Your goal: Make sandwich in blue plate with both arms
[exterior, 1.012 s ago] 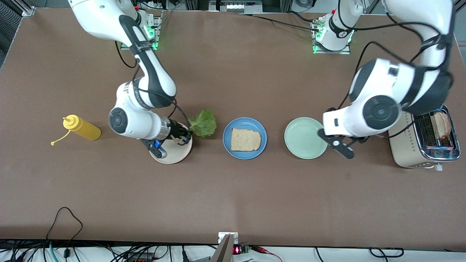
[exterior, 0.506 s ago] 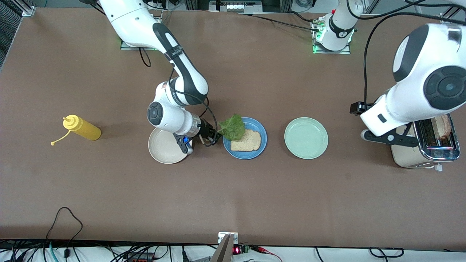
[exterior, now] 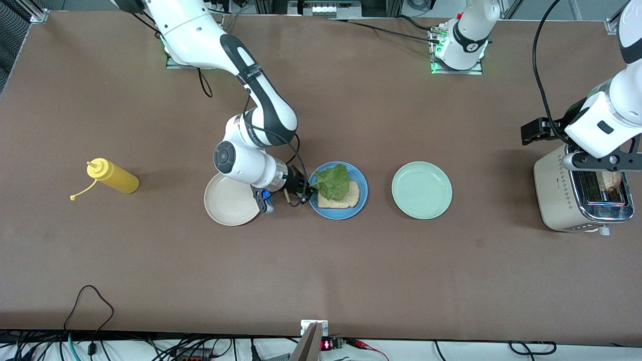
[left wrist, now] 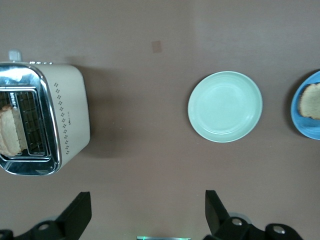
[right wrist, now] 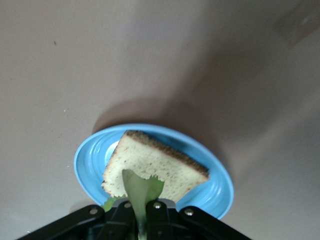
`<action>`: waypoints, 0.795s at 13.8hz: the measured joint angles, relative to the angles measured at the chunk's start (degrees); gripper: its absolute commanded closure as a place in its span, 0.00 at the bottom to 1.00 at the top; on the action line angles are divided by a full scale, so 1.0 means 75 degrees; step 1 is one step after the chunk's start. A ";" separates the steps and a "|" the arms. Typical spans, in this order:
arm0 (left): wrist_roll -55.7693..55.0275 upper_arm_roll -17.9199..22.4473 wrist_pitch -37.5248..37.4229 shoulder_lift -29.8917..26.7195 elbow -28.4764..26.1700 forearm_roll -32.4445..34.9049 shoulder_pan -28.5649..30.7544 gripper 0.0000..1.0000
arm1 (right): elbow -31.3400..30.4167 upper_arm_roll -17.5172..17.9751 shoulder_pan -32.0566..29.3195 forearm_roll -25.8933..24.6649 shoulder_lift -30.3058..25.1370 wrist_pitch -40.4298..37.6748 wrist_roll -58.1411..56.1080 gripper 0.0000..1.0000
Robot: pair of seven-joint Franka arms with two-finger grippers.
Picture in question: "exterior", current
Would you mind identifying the green lettuce leaf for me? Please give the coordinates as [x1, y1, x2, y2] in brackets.
[308, 164, 352, 201]

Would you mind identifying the brown bread slice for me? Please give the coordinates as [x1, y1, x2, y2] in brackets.
[317, 180, 360, 210]
[601, 172, 623, 194]

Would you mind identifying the yellow mustard squeeze bottle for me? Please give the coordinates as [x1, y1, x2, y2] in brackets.
[70, 157, 140, 201]

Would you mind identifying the blue round plate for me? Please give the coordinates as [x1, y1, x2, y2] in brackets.
[307, 161, 369, 221]

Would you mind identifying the beige round plate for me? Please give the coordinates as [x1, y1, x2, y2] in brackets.
[204, 173, 264, 227]

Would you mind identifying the pale green round plate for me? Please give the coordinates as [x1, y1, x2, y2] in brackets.
[391, 161, 453, 220]

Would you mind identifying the cream and chrome toaster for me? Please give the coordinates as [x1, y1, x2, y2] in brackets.
[533, 145, 635, 236]

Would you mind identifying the red clip lead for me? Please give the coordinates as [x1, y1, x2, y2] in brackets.
[346, 338, 389, 360]

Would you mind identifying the black white checkered fabric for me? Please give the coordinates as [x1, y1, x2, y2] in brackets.
[0, 9, 32, 93]

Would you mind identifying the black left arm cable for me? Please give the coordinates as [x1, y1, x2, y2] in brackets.
[533, 0, 570, 131]

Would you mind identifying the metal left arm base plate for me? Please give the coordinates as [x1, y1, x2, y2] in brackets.
[430, 28, 484, 76]

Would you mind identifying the small white bracket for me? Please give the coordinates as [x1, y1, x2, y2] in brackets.
[300, 319, 329, 337]

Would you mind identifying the grey camera post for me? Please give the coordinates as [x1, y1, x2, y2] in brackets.
[290, 322, 324, 361]

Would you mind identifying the black cable to arm base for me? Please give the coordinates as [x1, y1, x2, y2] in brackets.
[331, 15, 444, 46]

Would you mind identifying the aluminium frame rail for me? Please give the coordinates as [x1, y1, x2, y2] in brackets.
[288, 0, 363, 19]

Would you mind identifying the thin black looped cable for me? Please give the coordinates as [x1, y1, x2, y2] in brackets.
[64, 284, 115, 332]

